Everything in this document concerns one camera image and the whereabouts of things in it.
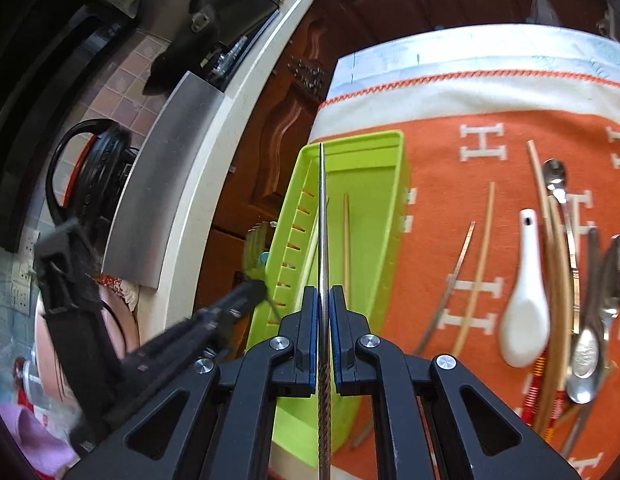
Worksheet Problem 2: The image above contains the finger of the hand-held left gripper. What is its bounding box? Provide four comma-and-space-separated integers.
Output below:
122, 280, 268, 376

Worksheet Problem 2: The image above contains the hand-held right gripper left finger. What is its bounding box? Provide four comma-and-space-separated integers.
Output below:
65, 285, 321, 480

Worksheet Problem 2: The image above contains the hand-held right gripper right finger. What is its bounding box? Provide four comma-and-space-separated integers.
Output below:
329, 285, 583, 480

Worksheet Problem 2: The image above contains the green plastic utensil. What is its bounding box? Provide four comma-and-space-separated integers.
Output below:
245, 225, 271, 286

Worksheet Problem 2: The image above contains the metal chopstick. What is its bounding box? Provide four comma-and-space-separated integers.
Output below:
414, 221, 476, 356
557, 400, 596, 461
316, 142, 335, 480

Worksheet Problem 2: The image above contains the green plastic utensil tray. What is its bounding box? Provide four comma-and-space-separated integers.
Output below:
245, 130, 412, 468

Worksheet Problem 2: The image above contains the pink round container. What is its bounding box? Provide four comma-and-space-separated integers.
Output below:
32, 275, 141, 406

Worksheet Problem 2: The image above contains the black pressure cooker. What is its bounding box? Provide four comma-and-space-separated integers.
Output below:
44, 119, 141, 241

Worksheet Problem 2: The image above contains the pink cloth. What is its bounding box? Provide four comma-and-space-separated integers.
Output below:
5, 400, 81, 476

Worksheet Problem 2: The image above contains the white kitchen counter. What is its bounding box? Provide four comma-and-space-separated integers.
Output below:
150, 0, 421, 331

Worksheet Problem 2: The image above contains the white ceramic spoon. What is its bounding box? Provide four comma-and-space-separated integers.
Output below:
499, 208, 551, 368

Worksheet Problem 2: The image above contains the orange printed blanket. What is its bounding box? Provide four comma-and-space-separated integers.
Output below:
310, 24, 620, 480

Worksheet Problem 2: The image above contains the large metal spoon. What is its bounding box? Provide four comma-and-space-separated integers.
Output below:
565, 227, 611, 406
597, 234, 620, 341

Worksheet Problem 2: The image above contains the black wok pan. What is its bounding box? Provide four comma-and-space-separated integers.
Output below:
141, 35, 226, 97

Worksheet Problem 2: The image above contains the small metal spoon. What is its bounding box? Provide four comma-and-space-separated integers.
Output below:
542, 158, 583, 333

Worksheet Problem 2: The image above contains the brown wooden kitchen cabinet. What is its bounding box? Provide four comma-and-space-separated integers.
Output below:
200, 0, 616, 301

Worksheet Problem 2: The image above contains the white plastic bag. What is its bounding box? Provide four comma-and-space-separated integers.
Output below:
527, 0, 558, 23

